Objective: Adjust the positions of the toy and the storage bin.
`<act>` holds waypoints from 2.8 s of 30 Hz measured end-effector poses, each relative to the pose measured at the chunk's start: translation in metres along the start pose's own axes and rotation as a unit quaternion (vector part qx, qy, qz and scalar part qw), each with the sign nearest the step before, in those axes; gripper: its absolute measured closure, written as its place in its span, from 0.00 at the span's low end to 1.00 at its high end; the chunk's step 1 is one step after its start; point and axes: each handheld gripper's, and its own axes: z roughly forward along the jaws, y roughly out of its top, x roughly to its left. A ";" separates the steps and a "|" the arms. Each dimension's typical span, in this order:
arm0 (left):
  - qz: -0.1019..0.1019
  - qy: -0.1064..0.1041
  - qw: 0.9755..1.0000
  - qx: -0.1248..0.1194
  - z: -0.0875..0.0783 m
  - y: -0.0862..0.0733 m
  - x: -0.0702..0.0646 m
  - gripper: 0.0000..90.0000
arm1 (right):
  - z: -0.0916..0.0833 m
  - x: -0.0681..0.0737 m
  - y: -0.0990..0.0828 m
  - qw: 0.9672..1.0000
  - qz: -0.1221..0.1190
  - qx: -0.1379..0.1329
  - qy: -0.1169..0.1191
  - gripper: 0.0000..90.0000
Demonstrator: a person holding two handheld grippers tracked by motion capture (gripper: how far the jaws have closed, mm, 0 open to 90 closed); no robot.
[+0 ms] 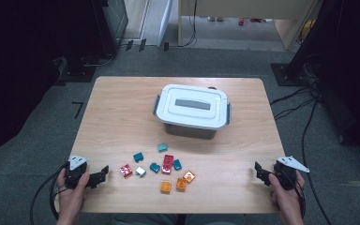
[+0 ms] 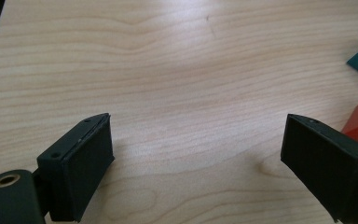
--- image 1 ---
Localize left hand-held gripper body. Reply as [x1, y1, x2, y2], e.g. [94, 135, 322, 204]
[64, 155, 92, 189]

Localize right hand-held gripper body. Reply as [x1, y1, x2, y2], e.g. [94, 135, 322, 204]
[269, 156, 310, 191]

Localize red white-patterned toy brick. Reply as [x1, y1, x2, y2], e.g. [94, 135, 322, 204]
[119, 164, 134, 179]

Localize orange white-printed toy brick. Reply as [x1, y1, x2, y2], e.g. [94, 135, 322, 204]
[183, 170, 197, 184]

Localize brown transparent storage box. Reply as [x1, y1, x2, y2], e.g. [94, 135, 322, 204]
[152, 94, 233, 141]

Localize white storage box lid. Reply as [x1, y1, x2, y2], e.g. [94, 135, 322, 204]
[155, 83, 231, 131]

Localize person's left hand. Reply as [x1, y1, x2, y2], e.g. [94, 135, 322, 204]
[56, 170, 90, 218]

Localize person's right hand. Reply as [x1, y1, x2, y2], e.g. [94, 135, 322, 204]
[268, 171, 306, 218]

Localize black metal stand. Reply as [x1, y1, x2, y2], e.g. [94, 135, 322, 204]
[270, 0, 341, 87]

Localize black stand base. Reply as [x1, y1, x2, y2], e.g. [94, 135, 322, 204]
[55, 55, 98, 84]

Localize dark curtain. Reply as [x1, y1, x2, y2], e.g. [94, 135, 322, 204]
[318, 0, 360, 158]
[0, 0, 107, 165]

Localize yellow object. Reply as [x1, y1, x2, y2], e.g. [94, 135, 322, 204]
[299, 19, 317, 43]

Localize dark glass cabinet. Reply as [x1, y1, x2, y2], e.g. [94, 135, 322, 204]
[101, 0, 129, 55]

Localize light wooden desk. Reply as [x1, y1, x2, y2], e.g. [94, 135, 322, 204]
[177, 0, 322, 51]

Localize white panel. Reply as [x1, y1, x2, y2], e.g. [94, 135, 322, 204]
[157, 0, 174, 47]

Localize long black floor cable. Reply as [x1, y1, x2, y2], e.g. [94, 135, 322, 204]
[301, 98, 333, 225]

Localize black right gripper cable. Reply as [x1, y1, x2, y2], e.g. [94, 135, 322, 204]
[293, 174, 308, 219]

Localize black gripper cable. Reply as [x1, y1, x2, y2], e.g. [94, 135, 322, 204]
[293, 174, 308, 219]
[29, 162, 76, 225]

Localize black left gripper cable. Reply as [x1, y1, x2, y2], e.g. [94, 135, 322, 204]
[29, 162, 76, 225]

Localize pale floor cable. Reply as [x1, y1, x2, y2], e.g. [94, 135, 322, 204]
[81, 54, 115, 68]

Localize black hanging cable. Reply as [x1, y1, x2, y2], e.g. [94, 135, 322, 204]
[181, 0, 199, 48]

